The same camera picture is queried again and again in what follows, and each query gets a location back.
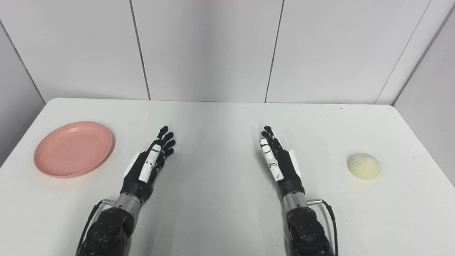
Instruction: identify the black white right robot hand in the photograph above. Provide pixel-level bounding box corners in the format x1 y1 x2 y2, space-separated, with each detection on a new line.
259 125 306 199

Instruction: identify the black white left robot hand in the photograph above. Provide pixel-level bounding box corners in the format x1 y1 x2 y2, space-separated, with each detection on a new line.
120 126 176 204

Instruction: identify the pink round plate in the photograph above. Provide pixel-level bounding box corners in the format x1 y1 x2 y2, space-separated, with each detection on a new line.
34 121 115 178

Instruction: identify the cream steamed bun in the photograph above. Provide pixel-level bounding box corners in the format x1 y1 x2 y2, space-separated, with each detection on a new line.
347 153 381 181

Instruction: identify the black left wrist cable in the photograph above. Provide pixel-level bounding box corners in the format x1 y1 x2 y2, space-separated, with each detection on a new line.
75 199 116 256

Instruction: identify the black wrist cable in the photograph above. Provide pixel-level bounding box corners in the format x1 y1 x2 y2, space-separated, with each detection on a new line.
307 199 338 256
75 199 116 256

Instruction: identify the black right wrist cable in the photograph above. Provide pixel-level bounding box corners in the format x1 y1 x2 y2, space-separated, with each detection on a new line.
307 199 338 256

